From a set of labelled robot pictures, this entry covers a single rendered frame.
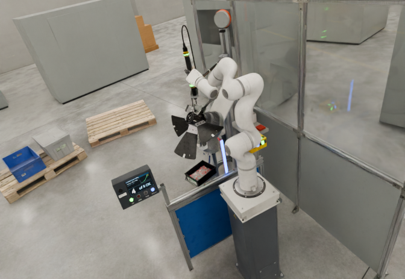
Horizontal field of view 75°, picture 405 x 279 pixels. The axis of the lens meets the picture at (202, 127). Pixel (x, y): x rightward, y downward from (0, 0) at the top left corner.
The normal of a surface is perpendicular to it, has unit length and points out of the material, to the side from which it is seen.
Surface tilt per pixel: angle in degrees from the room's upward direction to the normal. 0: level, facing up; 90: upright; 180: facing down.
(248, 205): 0
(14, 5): 90
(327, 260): 0
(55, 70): 90
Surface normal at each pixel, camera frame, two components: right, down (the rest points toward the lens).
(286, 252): -0.18, -0.84
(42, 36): 0.64, 0.30
